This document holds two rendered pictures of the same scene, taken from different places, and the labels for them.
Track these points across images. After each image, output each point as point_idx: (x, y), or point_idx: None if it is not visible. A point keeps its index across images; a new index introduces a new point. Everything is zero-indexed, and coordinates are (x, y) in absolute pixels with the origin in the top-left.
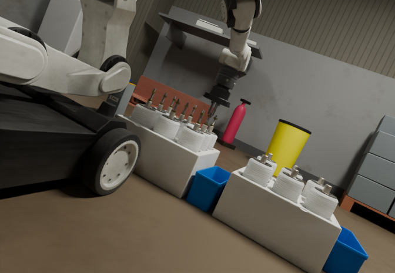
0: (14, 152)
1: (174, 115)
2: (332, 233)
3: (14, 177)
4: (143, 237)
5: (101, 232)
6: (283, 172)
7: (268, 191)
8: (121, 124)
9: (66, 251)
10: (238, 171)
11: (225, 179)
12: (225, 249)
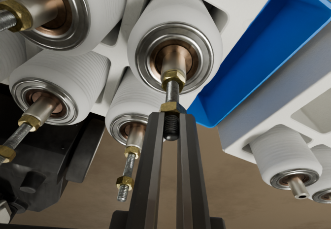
0: (65, 185)
1: (47, 118)
2: None
3: None
4: None
5: (122, 156)
6: (316, 194)
7: None
8: (58, 174)
9: (117, 167)
10: (248, 138)
11: None
12: (204, 142)
